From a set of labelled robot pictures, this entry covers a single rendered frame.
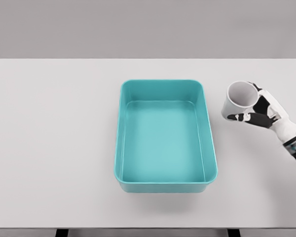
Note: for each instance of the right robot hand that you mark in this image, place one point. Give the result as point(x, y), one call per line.
point(266, 108)

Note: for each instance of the teal rectangular plastic basket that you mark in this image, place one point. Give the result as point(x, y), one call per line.
point(162, 138)

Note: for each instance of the white paper cup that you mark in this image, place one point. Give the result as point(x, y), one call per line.
point(239, 96)

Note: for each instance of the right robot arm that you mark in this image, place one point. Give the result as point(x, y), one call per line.
point(292, 138)

